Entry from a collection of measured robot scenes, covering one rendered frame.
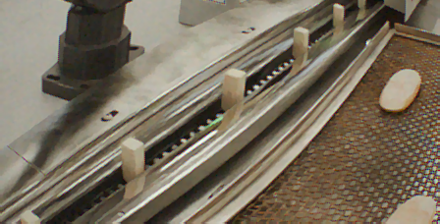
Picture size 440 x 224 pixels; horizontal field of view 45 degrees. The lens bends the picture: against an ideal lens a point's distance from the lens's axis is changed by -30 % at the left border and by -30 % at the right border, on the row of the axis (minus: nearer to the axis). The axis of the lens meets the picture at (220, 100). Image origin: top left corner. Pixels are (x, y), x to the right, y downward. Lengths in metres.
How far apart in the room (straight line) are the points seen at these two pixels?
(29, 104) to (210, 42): 0.20
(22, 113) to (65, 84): 0.07
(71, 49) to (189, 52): 0.12
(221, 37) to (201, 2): 0.13
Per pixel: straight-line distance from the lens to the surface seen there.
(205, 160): 0.47
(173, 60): 0.60
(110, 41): 0.63
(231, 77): 0.56
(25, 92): 0.64
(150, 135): 0.51
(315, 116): 0.47
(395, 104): 0.49
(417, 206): 0.34
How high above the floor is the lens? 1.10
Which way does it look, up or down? 27 degrees down
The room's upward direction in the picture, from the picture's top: 6 degrees clockwise
